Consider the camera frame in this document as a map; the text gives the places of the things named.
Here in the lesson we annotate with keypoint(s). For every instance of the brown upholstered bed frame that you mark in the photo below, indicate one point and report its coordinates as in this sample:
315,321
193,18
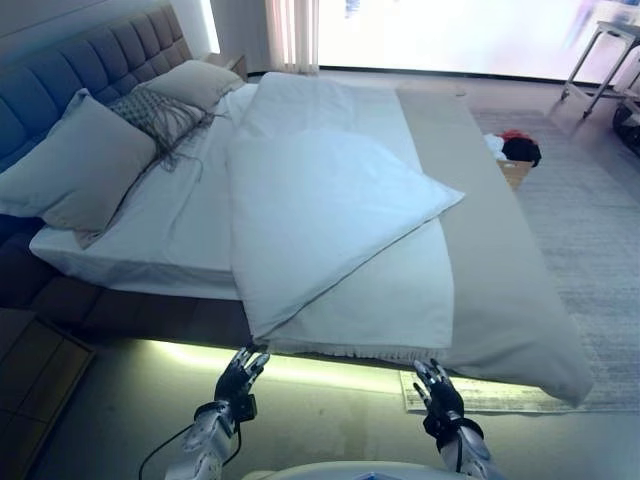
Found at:
100,310

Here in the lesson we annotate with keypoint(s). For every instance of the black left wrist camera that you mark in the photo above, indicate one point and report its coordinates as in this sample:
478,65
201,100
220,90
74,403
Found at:
248,406

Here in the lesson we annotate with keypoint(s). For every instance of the beige bed runner blanket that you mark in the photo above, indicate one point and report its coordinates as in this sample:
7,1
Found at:
500,250

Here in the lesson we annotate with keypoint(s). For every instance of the grey woven rug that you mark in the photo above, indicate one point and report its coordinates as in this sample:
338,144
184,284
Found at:
590,225

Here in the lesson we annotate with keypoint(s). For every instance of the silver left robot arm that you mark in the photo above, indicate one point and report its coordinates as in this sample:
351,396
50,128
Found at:
205,440

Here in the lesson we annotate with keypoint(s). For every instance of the metal frame table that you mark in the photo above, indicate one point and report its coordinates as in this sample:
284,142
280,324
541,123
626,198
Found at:
607,30

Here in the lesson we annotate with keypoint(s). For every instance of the white mattress sheet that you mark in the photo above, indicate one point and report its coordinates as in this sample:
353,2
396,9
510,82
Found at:
165,220

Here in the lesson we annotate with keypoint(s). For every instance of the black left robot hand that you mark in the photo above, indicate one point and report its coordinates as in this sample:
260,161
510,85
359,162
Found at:
235,382

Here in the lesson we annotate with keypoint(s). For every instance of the beige pillow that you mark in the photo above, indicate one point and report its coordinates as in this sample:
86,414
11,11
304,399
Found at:
195,82
75,165

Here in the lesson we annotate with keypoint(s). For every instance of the white garment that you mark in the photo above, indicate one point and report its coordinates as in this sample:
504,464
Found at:
492,145

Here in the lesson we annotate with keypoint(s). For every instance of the pale sheer curtain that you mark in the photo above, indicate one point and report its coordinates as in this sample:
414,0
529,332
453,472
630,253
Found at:
295,35

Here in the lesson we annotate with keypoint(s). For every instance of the cardboard box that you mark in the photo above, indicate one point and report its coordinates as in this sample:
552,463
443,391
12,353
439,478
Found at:
515,175

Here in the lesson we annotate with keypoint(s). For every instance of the wooden nightstand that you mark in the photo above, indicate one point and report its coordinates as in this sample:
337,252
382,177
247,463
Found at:
35,360
235,62

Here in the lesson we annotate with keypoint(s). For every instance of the pale grey fringed blanket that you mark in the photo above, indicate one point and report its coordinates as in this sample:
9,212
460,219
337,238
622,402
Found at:
380,300

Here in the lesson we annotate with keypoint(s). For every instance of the grey fringed macrame cushion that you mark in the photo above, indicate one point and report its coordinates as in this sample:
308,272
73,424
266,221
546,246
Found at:
145,107

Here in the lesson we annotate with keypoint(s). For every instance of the red garment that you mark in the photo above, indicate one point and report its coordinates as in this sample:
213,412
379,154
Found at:
512,134

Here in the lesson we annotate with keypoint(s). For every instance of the brown tufted upholstered headboard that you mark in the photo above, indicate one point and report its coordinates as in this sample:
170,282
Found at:
75,60

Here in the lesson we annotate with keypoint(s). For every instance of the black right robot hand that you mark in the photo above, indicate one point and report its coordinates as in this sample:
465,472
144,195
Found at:
442,395

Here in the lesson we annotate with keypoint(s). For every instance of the white duvet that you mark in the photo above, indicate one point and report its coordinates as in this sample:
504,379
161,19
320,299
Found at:
310,200

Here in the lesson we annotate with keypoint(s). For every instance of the black garment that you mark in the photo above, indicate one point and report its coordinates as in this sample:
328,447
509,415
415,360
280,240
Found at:
522,150

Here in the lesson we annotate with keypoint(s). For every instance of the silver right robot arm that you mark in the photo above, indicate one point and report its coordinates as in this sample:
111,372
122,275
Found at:
470,450

